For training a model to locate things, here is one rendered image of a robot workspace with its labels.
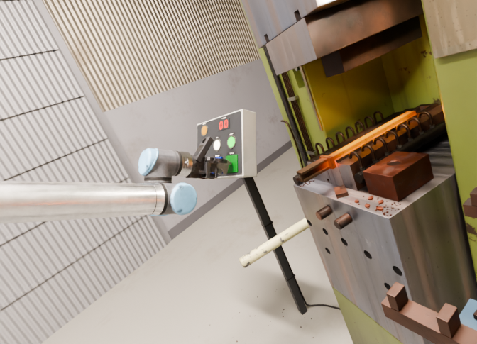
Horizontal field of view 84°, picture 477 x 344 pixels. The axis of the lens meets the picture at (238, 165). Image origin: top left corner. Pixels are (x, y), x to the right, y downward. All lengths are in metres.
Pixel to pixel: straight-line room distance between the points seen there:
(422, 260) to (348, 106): 0.57
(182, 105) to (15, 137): 1.70
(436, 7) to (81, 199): 0.79
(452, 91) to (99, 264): 2.93
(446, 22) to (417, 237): 0.43
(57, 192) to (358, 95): 0.99
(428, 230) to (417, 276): 0.11
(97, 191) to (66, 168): 2.23
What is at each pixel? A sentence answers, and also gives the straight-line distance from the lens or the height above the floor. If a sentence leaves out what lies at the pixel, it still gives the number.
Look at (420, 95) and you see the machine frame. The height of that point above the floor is 1.01.
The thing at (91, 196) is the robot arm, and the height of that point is 1.19.
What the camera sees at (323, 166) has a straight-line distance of 0.78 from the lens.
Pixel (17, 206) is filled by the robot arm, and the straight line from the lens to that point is 0.68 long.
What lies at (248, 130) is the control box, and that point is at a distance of 1.12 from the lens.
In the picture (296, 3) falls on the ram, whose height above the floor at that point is 1.40.
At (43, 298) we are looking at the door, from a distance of 3.05.
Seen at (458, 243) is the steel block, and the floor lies 0.74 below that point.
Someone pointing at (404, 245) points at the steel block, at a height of 0.83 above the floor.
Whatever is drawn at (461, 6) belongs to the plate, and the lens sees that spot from 0.63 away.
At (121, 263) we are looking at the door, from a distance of 3.13.
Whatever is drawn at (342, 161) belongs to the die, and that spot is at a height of 0.99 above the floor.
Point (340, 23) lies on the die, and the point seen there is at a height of 1.32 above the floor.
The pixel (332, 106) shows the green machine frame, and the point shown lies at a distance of 1.04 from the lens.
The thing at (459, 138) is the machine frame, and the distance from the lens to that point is 0.72.
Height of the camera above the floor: 1.28
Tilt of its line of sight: 15 degrees down
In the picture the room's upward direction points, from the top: 23 degrees counter-clockwise
